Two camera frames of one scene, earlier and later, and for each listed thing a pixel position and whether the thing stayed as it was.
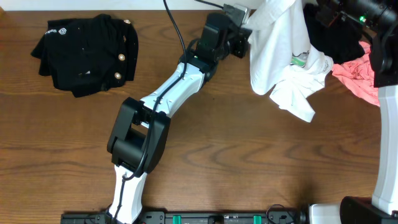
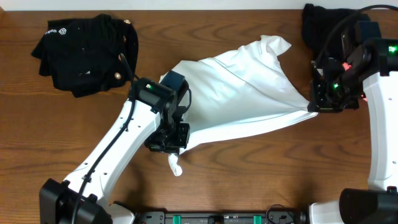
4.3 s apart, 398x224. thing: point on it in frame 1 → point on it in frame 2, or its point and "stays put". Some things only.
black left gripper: x=239 y=39 → x=180 y=144
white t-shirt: x=278 y=31 → x=237 y=91
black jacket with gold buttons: x=87 y=55 stays put
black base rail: x=188 y=218 stays put
